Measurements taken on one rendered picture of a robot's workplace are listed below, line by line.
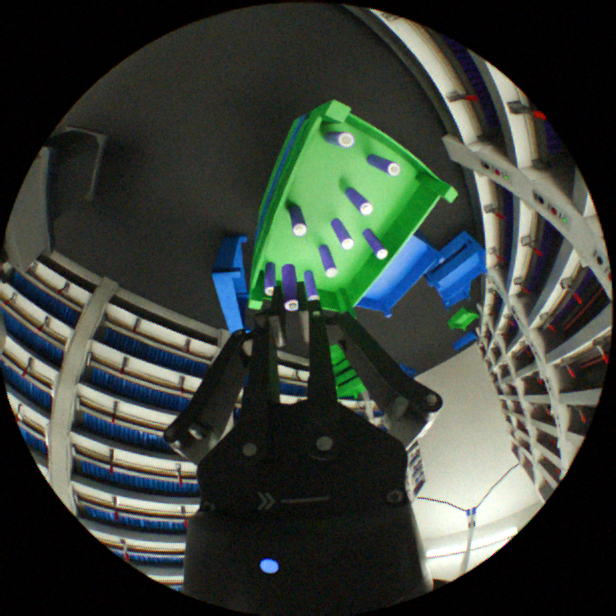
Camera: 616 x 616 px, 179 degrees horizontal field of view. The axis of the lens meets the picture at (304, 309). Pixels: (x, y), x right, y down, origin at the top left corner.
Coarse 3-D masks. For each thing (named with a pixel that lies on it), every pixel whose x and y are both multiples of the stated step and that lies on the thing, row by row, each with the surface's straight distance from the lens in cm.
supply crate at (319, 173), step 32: (320, 128) 29; (352, 128) 30; (320, 160) 29; (352, 160) 30; (416, 160) 29; (288, 192) 29; (320, 192) 30; (384, 192) 33; (416, 192) 36; (448, 192) 30; (288, 224) 31; (320, 224) 32; (352, 224) 34; (384, 224) 36; (416, 224) 33; (256, 256) 34; (288, 256) 35; (352, 256) 37; (256, 288) 33; (320, 288) 41; (352, 288) 41
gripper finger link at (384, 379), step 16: (336, 320) 14; (352, 320) 13; (352, 336) 12; (368, 336) 12; (352, 352) 12; (368, 352) 11; (384, 352) 11; (368, 368) 11; (384, 368) 10; (400, 368) 10; (368, 384) 11; (384, 384) 10; (400, 384) 9; (416, 384) 10; (384, 400) 10; (416, 400) 9; (432, 400) 9; (416, 416) 9; (432, 416) 9
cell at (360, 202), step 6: (348, 192) 30; (354, 192) 29; (348, 198) 29; (354, 198) 27; (360, 198) 27; (354, 204) 27; (360, 204) 25; (366, 204) 25; (360, 210) 26; (366, 210) 26; (372, 210) 26
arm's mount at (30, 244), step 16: (32, 176) 62; (32, 192) 64; (16, 208) 62; (32, 208) 66; (16, 224) 63; (32, 224) 68; (16, 240) 65; (32, 240) 70; (16, 256) 69; (32, 256) 72
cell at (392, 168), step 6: (372, 156) 30; (378, 156) 29; (372, 162) 29; (378, 162) 27; (384, 162) 26; (390, 162) 26; (378, 168) 28; (384, 168) 26; (390, 168) 25; (396, 168) 25; (390, 174) 26; (396, 174) 26
